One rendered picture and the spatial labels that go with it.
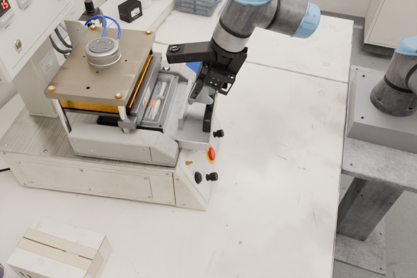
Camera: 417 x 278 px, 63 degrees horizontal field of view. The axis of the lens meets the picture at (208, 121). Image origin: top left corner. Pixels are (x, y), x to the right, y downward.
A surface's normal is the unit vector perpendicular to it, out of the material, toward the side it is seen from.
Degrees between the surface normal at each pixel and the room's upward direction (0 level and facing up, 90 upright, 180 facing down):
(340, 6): 90
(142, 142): 0
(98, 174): 90
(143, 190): 90
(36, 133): 0
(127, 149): 90
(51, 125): 0
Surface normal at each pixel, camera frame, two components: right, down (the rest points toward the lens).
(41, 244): 0.04, -0.69
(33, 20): 0.99, 0.11
